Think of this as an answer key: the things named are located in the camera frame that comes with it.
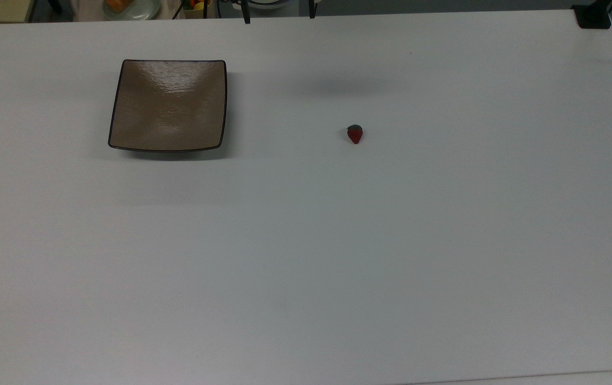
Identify pale green round plate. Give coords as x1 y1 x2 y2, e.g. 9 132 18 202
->
103 0 161 21

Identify square brown ceramic plate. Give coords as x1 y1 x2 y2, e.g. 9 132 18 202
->
107 59 228 153

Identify yellow and red toy fruits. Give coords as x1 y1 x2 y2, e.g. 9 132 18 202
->
183 0 213 19

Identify black table clamp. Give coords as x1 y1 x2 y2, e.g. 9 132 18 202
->
571 0 612 29

